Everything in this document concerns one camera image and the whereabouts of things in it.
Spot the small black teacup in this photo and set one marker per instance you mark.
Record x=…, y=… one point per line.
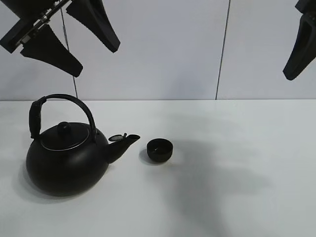
x=159, y=150

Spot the black round teapot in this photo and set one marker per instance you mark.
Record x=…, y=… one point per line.
x=70, y=157

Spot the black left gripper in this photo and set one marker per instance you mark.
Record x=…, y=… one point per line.
x=44, y=44

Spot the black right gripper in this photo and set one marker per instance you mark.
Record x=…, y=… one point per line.
x=304, y=50

